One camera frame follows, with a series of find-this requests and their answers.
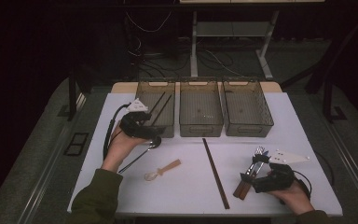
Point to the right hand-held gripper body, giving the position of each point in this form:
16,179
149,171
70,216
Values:
276,180

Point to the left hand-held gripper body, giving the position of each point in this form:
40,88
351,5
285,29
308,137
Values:
132,126

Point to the smoky clear plastic bin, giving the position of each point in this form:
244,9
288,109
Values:
155,130
200,105
245,107

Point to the person's right hand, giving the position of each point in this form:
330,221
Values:
296,199

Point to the person's left hand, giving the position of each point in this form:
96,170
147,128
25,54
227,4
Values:
118,152

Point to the black metal stand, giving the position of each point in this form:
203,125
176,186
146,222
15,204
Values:
326,102
72,99

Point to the metal floor rail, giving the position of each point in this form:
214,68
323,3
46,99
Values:
45,176
354,175

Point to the white desk frame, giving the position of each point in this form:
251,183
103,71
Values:
194,46

